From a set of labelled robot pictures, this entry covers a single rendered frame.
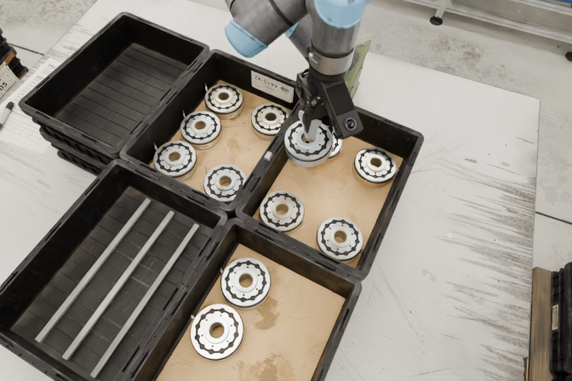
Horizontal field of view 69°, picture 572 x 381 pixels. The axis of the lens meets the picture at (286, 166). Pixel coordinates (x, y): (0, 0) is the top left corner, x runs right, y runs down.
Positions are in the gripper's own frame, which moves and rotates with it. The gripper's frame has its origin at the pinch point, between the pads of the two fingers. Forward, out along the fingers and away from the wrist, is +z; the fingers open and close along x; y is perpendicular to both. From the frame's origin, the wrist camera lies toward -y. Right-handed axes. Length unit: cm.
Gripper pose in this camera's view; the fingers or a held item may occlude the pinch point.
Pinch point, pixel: (322, 136)
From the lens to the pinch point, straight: 90.2
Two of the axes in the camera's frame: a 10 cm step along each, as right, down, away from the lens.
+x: -9.0, 3.5, -2.6
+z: -0.4, 5.2, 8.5
